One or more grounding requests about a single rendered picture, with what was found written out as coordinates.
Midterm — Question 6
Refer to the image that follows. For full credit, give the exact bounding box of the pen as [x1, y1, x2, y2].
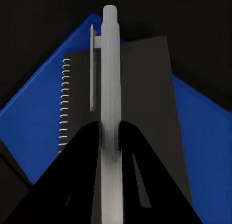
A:
[90, 5, 124, 224]

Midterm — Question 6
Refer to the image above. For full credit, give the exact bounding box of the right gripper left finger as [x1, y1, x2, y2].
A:
[3, 121, 100, 224]

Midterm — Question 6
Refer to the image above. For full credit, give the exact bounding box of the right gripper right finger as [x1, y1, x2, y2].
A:
[121, 121, 203, 224]

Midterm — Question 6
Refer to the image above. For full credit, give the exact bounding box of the notebook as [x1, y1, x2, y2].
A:
[59, 35, 193, 224]

